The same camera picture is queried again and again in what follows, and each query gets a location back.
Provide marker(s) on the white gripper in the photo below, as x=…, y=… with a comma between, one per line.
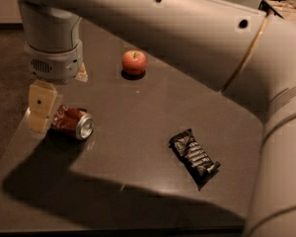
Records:
x=54, y=64

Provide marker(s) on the red coke can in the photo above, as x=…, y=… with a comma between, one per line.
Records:
x=73, y=122

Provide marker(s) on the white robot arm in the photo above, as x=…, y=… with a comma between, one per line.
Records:
x=246, y=54

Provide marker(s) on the red apple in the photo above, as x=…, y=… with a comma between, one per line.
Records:
x=134, y=62

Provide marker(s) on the black snack bar wrapper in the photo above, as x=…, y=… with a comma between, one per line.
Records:
x=197, y=162

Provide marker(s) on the napkins in basket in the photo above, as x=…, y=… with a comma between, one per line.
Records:
x=285, y=9

